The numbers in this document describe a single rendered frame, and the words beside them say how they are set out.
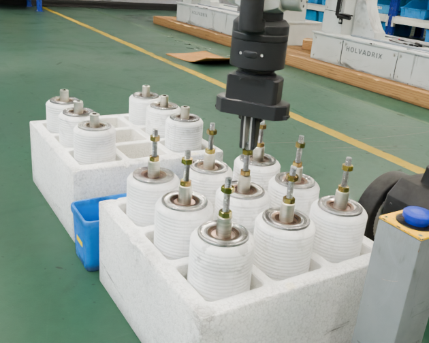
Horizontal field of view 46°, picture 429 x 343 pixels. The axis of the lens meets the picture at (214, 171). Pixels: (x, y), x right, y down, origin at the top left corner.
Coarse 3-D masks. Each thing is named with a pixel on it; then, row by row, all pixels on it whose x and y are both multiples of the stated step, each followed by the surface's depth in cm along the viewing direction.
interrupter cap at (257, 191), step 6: (234, 180) 92; (234, 186) 90; (252, 186) 90; (258, 186) 90; (234, 192) 88; (252, 192) 89; (258, 192) 88; (264, 192) 88; (240, 198) 85; (246, 198) 85; (252, 198) 86; (258, 198) 86
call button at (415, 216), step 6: (408, 210) 68; (414, 210) 68; (420, 210) 68; (426, 210) 68; (408, 216) 67; (414, 216) 66; (420, 216) 66; (426, 216) 66; (408, 222) 67; (414, 222) 66; (420, 222) 66; (426, 222) 66
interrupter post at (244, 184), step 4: (240, 176) 87; (244, 176) 87; (248, 176) 87; (240, 180) 87; (244, 180) 87; (248, 180) 87; (240, 184) 88; (244, 184) 87; (248, 184) 88; (240, 188) 88; (244, 188) 88; (248, 188) 88; (240, 192) 88; (244, 192) 88; (248, 192) 88
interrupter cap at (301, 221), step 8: (272, 208) 82; (280, 208) 83; (264, 216) 79; (272, 216) 80; (296, 216) 81; (304, 216) 81; (272, 224) 77; (280, 224) 77; (288, 224) 78; (296, 224) 78; (304, 224) 78
